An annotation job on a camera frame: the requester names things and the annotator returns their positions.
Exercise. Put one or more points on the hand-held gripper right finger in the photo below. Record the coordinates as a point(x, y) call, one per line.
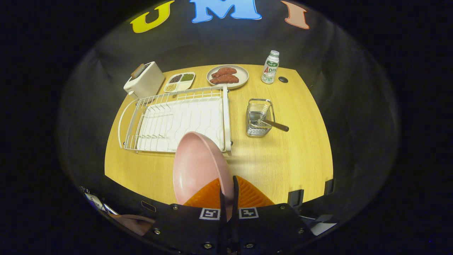
point(235, 198)

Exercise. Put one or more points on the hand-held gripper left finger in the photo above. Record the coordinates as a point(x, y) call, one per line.
point(187, 230)

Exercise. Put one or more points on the pink plate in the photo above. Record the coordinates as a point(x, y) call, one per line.
point(198, 166)

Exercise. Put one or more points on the beige plate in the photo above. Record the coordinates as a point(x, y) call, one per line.
point(242, 76)

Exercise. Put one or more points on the white divided dish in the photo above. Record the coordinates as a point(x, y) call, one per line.
point(184, 86)

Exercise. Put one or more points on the white drip tray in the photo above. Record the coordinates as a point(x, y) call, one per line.
point(187, 120)

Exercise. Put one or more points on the white paper sheet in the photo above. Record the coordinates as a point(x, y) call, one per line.
point(324, 228)

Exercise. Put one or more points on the red meat piece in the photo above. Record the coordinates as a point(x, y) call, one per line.
point(224, 71)
point(224, 79)

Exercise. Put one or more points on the pile of yellow beans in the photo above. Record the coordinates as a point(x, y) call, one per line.
point(171, 87)

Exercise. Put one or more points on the pile of green beans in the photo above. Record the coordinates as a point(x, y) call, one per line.
point(188, 77)

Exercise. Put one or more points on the white green-labelled drink bottle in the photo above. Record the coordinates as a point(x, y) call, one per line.
point(269, 71)

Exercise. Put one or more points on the pile of dark beans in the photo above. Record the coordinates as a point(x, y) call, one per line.
point(176, 78)

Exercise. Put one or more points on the white toaster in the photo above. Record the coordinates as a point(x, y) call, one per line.
point(148, 83)

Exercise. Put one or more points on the toast slice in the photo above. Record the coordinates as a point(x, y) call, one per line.
point(138, 71)

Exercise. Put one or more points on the black backdrop cloth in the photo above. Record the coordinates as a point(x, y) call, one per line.
point(336, 71)

